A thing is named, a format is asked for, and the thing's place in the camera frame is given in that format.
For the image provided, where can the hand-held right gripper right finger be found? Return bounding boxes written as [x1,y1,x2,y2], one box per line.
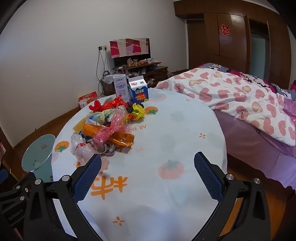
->
[194,151,271,241]

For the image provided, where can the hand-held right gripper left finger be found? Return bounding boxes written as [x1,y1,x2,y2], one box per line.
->
[23,153,103,241]

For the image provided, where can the light blue bin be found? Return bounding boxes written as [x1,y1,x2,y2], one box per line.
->
[21,134,56,182]

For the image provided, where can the black mesh net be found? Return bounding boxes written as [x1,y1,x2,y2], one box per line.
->
[126,102,138,121]

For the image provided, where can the clear plastic bag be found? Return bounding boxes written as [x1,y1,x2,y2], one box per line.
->
[70,133,110,167]

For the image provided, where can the orange snack packet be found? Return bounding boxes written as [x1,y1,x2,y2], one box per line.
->
[83,123,109,138]

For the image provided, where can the pink plastic bag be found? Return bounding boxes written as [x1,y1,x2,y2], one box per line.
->
[92,107,130,146]

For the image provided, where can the purple bed sheet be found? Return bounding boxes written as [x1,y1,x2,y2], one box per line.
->
[213,109,296,204]

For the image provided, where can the yellow flat packet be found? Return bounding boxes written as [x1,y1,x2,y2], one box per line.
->
[73,117,87,133]

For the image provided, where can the orange striped wrapper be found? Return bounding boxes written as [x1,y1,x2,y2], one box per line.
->
[109,131,136,152]

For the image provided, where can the white fruit print tablecloth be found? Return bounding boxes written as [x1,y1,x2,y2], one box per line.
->
[51,88,228,241]

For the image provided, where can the orange cardboard box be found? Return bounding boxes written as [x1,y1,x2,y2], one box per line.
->
[78,91,98,109]

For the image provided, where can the yellow plastic bag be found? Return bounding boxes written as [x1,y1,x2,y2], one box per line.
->
[132,103,146,121]

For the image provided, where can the tall white milk carton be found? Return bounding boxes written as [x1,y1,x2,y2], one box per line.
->
[113,75,130,102]

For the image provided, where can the blue milk carton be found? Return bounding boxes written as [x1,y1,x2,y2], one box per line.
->
[128,76,149,103]

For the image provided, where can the white flat box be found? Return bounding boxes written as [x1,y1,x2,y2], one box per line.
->
[103,74,126,84]

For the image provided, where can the wooden television cabinet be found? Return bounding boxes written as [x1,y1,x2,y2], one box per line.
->
[102,61,168,95]

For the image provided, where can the black television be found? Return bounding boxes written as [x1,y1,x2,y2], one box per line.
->
[113,38,151,67]

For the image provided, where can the brown wooden wardrobe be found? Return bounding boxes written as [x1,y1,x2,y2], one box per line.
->
[173,0,292,86]

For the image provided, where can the hanging cables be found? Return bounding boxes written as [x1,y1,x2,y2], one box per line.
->
[96,50,109,95]

